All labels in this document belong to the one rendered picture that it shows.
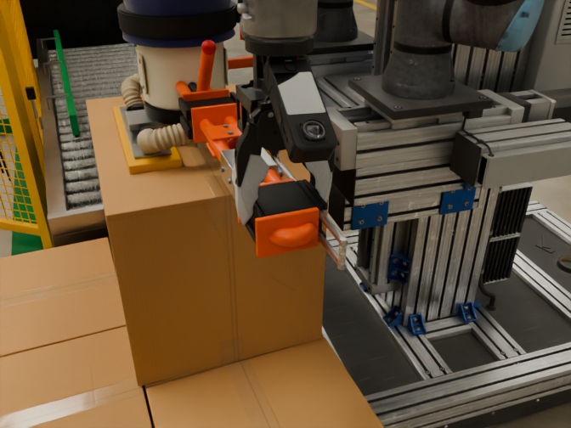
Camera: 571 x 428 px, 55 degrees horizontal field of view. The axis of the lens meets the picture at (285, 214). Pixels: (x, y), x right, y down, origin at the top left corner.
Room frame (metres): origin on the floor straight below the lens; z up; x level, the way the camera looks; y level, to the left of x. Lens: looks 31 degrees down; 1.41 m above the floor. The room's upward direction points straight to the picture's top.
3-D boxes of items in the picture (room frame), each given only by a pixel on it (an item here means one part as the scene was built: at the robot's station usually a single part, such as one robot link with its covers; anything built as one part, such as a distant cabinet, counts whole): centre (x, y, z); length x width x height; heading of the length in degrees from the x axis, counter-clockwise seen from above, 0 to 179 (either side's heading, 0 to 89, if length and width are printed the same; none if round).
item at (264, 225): (0.56, 0.01, 1.07); 0.08 x 0.07 x 0.05; 20
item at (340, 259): (0.63, -0.02, 1.07); 0.31 x 0.03 x 0.05; 20
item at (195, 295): (1.12, 0.21, 0.74); 0.60 x 0.40 x 0.40; 20
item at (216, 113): (0.89, 0.12, 1.07); 0.10 x 0.08 x 0.06; 110
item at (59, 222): (1.46, 0.34, 0.58); 0.70 x 0.03 x 0.06; 112
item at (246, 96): (0.59, 0.01, 1.21); 0.09 x 0.08 x 0.12; 20
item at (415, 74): (1.14, -0.28, 1.09); 0.15 x 0.15 x 0.10
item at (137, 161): (1.10, 0.30, 0.97); 0.34 x 0.10 x 0.05; 20
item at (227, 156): (0.69, 0.05, 1.06); 0.07 x 0.07 x 0.04; 20
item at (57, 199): (2.42, 1.08, 0.50); 2.31 x 0.05 x 0.19; 22
